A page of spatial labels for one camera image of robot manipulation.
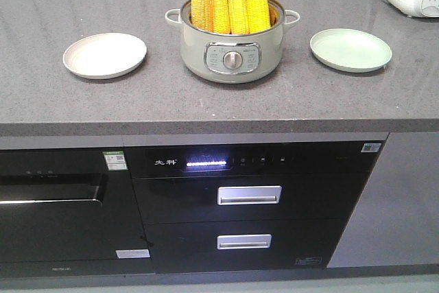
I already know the pale yellow corn cob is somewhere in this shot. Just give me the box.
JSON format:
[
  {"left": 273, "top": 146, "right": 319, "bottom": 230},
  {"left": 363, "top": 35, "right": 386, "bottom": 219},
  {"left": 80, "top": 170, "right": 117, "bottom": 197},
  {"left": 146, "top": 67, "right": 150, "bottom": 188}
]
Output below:
[{"left": 191, "top": 0, "right": 213, "bottom": 32}]

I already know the bright yellow corn cob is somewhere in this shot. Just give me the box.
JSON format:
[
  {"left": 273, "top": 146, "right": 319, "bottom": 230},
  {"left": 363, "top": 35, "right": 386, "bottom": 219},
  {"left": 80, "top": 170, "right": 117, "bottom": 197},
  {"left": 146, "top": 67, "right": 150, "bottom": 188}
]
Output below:
[{"left": 247, "top": 0, "right": 271, "bottom": 34}]

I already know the green electric cooking pot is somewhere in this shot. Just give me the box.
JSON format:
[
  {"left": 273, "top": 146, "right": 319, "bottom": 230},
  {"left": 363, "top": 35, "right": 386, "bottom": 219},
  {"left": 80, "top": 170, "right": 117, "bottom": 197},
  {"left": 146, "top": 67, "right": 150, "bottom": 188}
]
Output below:
[{"left": 165, "top": 0, "right": 300, "bottom": 84}]

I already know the black disinfection cabinet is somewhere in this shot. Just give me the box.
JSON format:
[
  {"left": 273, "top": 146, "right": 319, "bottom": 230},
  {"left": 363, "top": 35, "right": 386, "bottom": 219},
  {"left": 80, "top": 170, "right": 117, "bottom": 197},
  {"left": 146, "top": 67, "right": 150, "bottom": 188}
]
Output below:
[{"left": 126, "top": 141, "right": 381, "bottom": 273}]

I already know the cream white plate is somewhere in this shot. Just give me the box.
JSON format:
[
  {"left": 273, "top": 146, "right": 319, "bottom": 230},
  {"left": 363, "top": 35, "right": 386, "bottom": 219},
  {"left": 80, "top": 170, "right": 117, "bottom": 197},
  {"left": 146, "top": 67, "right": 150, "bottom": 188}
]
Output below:
[{"left": 62, "top": 33, "right": 147, "bottom": 80}]

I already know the light green plate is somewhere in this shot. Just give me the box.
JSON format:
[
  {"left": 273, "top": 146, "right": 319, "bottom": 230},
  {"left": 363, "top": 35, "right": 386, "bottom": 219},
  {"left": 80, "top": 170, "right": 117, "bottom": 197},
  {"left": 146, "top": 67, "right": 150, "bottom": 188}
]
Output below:
[{"left": 309, "top": 28, "right": 392, "bottom": 73}]

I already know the black built-in dishwasher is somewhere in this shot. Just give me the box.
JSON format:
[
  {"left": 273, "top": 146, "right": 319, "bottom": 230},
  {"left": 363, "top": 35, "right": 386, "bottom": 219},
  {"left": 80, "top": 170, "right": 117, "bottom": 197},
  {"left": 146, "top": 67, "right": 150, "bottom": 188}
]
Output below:
[{"left": 1, "top": 148, "right": 153, "bottom": 278}]

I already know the grey cabinet door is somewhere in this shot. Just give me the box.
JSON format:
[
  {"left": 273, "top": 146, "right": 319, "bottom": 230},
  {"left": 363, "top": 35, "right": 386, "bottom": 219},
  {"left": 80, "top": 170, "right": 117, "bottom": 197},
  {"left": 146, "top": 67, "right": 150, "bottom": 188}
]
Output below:
[{"left": 329, "top": 132, "right": 438, "bottom": 268}]

